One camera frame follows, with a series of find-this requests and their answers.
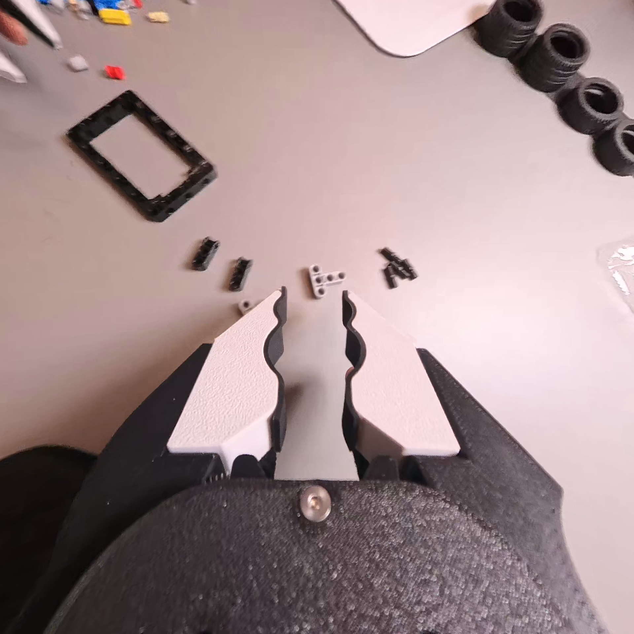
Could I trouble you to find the short black lego beam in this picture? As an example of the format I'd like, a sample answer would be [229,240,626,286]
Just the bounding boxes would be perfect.
[228,257,253,290]
[192,237,220,271]

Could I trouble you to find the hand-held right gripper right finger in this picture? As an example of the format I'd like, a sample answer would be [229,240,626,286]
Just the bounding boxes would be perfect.
[342,290,460,480]

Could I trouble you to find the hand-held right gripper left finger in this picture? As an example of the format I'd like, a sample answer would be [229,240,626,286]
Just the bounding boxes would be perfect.
[166,286,289,477]

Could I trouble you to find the pile of colourful lego pieces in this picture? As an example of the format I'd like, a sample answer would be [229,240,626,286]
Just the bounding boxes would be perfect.
[64,0,144,13]

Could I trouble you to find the black rectangular lego frame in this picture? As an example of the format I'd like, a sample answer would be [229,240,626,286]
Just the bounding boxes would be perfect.
[67,90,218,223]

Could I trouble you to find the person's left hand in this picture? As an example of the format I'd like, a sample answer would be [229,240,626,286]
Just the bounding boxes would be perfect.
[0,11,29,46]

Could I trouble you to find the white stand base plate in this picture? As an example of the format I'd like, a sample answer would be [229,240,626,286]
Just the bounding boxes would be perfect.
[337,0,496,57]

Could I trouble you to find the grey T-shaped lego piece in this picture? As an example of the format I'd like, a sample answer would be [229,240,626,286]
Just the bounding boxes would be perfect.
[303,264,347,300]

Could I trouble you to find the clear plastic bag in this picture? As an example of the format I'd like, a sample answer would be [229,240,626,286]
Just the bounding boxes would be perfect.
[597,243,634,313]

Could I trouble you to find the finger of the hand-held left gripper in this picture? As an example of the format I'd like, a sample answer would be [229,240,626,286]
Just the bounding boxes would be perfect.
[11,0,64,50]
[0,50,28,84]

